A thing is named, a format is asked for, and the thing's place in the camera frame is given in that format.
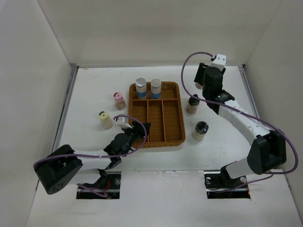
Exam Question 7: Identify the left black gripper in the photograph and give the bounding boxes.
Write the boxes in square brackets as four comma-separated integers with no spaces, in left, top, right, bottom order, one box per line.
[121,121,150,157]

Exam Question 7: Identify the grey lid grinder bottle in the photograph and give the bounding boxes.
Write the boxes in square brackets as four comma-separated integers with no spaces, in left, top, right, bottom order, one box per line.
[195,82,203,90]

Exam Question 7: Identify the pink cap spice bottle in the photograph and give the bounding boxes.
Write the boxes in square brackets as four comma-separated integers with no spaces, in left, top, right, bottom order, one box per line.
[114,92,126,110]

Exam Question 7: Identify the yellow cap spice bottle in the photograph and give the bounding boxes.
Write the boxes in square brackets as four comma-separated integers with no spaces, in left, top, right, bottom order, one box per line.
[99,111,113,129]

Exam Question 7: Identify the silver lid blue label jar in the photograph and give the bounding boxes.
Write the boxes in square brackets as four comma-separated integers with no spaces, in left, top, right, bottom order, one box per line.
[135,78,147,99]

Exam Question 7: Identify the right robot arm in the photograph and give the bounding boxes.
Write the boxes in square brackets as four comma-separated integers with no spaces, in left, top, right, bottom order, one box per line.
[194,63,286,187]

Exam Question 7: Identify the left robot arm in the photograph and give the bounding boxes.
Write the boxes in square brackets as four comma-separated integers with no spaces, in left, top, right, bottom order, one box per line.
[33,121,151,198]

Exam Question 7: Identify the brown wicker divided tray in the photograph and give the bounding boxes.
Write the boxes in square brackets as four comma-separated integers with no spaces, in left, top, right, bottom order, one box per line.
[128,81,186,148]

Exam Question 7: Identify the black round cap spice bottle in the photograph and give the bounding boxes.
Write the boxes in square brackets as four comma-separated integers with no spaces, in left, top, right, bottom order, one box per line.
[192,121,209,141]

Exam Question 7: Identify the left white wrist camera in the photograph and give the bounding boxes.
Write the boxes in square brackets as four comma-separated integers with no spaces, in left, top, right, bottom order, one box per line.
[114,116,131,129]

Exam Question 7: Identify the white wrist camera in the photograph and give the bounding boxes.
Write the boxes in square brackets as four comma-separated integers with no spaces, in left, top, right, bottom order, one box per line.
[114,116,131,129]
[210,54,227,71]

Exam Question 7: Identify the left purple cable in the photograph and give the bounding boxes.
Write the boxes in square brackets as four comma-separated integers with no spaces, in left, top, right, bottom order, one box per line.
[32,114,148,197]

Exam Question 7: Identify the purple cable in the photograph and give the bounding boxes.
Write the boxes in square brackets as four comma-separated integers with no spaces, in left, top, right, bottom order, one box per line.
[181,51,299,192]
[32,114,148,197]

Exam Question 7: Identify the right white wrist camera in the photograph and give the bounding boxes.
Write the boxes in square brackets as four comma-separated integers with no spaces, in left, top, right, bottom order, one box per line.
[210,54,227,71]

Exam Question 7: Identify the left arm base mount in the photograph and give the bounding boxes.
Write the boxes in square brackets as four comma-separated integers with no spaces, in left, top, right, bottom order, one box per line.
[76,170,122,200]

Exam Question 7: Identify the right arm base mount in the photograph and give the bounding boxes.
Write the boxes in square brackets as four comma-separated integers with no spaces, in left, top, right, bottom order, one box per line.
[204,169,250,199]

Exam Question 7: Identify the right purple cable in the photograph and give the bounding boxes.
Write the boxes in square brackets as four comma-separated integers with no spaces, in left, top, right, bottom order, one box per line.
[181,51,299,192]

